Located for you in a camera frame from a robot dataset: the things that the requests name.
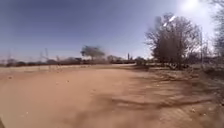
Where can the flat-topped tree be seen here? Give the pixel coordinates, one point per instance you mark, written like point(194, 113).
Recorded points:
point(92, 52)

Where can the reddish brown dirt ground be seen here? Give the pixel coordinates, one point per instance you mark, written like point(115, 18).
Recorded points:
point(83, 96)

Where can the distant row of bushes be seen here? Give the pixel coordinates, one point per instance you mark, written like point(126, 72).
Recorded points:
point(50, 62)

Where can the large bare tree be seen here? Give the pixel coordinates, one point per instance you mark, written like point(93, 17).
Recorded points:
point(173, 43)

